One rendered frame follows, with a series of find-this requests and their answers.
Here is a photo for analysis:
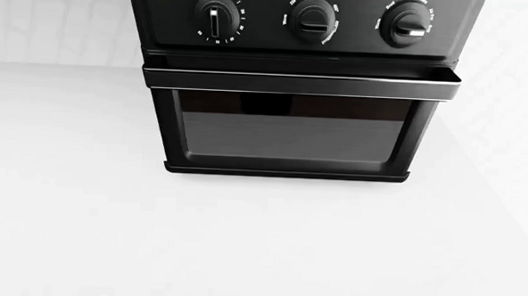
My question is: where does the black timer knob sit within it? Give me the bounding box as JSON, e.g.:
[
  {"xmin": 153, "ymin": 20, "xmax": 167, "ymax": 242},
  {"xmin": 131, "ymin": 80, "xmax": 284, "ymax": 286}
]
[{"xmin": 192, "ymin": 0, "xmax": 242, "ymax": 42}]

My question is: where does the black temperature knob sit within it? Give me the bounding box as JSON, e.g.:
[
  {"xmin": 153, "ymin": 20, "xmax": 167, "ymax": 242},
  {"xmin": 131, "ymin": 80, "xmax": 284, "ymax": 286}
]
[{"xmin": 288, "ymin": 0, "xmax": 338, "ymax": 44}]

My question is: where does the black function knob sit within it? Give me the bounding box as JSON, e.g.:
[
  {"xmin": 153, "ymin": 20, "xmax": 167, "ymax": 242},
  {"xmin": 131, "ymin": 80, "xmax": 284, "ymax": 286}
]
[{"xmin": 378, "ymin": 1, "xmax": 432, "ymax": 51}]

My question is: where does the black oven door handle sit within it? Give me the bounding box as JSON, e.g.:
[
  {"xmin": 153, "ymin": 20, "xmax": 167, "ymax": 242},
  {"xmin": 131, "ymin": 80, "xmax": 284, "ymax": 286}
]
[{"xmin": 141, "ymin": 53, "xmax": 463, "ymax": 103}]

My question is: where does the glass oven door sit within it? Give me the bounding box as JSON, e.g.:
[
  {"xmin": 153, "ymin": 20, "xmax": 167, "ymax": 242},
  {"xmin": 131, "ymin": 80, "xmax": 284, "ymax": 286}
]
[{"xmin": 146, "ymin": 86, "xmax": 440, "ymax": 185}]

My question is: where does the black toaster oven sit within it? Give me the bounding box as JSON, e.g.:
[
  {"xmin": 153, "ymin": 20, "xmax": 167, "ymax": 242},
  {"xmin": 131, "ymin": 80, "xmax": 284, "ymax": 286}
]
[{"xmin": 118, "ymin": 0, "xmax": 488, "ymax": 189}]

